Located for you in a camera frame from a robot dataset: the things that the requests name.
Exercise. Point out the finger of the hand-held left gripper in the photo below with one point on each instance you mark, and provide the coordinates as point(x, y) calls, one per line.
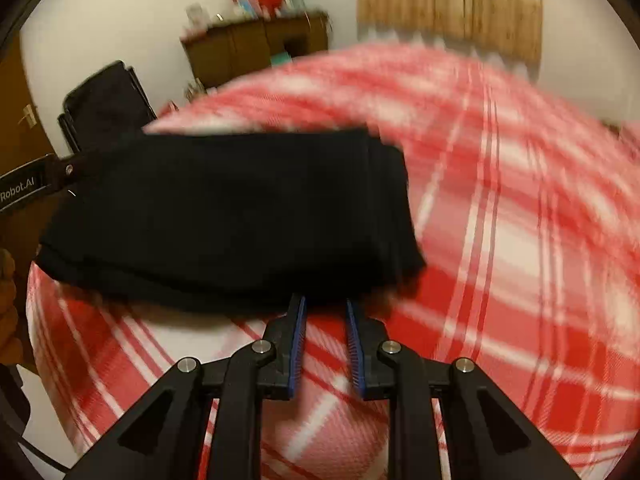
point(82, 167)

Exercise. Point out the person's left hand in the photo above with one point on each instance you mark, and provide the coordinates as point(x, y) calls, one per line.
point(7, 310)

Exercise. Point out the black chair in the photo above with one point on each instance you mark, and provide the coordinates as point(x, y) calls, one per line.
point(105, 100)

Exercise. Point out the wooden cabinet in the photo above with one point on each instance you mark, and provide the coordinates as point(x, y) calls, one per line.
point(240, 52)

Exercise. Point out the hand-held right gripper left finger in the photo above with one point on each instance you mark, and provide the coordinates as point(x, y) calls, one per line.
point(299, 350)

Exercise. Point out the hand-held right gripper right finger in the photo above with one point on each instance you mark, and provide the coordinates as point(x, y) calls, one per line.
point(355, 355)

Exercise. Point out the black pants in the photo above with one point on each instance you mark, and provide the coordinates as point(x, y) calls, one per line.
point(225, 220)

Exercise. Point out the wooden door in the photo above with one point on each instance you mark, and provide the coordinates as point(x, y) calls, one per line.
point(22, 85)

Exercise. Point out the red plaid blanket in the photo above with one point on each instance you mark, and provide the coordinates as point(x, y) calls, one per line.
point(500, 260)

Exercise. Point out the beige curtain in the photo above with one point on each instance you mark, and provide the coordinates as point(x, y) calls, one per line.
point(450, 5)

